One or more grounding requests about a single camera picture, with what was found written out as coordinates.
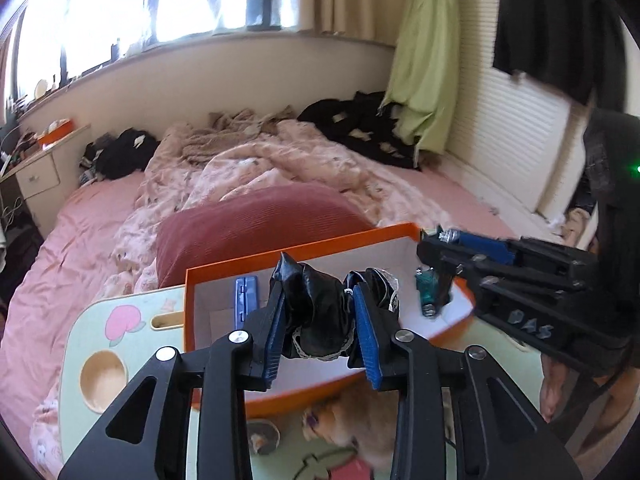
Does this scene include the pink floral quilt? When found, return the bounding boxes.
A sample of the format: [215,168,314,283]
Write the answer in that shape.
[30,119,453,466]

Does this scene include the small orange box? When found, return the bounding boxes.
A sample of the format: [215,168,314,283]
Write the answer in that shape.
[37,120,76,147]

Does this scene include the window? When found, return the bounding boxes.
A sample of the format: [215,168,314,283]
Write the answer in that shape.
[10,0,301,91]

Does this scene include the cartoon printed desktop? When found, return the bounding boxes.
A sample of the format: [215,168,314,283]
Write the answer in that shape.
[59,282,551,480]

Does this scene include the pale fluffy fur piece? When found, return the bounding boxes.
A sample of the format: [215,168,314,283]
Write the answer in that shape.
[300,385,401,468]

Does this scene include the dark red pillow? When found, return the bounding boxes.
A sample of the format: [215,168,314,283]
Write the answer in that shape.
[156,184,376,288]

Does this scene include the green chrome toy car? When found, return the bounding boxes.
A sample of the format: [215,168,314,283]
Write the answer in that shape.
[414,227,461,317]

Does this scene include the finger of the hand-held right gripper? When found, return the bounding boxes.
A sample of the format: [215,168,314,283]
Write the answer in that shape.
[416,237,588,311]
[452,230,598,281]

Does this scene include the black hanging garment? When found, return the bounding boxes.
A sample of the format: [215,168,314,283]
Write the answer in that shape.
[492,0,628,111]

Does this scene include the white slatted panel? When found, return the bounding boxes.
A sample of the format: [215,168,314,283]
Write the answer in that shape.
[445,0,591,218]

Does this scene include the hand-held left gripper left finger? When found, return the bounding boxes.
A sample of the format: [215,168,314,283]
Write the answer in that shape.
[57,287,286,480]

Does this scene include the pile of black clothes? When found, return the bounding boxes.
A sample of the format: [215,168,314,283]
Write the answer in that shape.
[297,91,421,170]
[80,129,161,183]

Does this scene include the orange cardboard box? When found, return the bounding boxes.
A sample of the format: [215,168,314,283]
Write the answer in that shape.
[184,222,476,418]

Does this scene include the light green hanging cloth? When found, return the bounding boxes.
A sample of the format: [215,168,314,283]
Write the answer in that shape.
[382,0,463,153]

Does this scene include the white nightstand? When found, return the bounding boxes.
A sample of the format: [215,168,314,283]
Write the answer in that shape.
[0,122,93,238]

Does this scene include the person's right hand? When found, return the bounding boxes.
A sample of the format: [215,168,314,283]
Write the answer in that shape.
[541,352,571,425]

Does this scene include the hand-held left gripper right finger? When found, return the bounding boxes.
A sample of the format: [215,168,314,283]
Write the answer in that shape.
[352,282,583,480]

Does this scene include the blue tin case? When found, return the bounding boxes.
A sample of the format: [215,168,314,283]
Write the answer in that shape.
[234,275,261,331]

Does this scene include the black lace cloth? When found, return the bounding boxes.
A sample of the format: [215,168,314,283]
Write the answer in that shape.
[270,251,401,363]

